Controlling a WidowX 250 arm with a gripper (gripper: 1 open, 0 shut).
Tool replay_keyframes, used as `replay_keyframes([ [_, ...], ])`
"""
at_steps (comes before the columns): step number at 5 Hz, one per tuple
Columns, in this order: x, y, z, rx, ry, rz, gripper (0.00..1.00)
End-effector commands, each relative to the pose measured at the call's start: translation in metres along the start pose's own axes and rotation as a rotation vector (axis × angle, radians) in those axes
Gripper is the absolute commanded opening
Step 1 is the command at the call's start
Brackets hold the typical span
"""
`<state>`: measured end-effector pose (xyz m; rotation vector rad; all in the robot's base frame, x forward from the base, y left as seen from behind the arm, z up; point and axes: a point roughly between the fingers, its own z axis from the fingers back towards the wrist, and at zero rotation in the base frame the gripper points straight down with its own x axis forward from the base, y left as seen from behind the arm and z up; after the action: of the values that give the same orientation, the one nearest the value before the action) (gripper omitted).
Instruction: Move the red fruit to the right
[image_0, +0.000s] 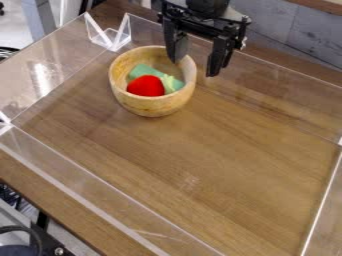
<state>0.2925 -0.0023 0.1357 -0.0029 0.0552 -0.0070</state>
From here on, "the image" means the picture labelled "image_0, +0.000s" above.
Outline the wooden bowl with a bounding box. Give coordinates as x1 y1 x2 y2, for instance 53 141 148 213
108 46 197 117

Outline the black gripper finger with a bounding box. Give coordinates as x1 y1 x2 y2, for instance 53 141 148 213
163 17 188 63
205 35 235 77

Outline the green rectangular block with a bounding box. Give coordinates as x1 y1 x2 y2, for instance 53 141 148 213
127 64 184 97

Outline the black cable loop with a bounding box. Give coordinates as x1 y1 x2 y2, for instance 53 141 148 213
0 225 44 256

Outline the clear acrylic tray enclosure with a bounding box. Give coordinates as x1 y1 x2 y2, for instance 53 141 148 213
0 14 342 256

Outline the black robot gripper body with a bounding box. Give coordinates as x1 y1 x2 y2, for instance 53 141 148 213
159 0 251 50

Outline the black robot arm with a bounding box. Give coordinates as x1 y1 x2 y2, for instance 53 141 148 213
157 0 251 77

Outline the black table clamp bracket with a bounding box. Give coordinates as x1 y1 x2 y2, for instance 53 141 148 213
30 212 76 256

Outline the clear acrylic corner bracket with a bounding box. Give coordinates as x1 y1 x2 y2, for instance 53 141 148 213
84 12 131 52

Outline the red plush strawberry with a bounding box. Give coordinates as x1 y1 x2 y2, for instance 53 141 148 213
127 75 165 97

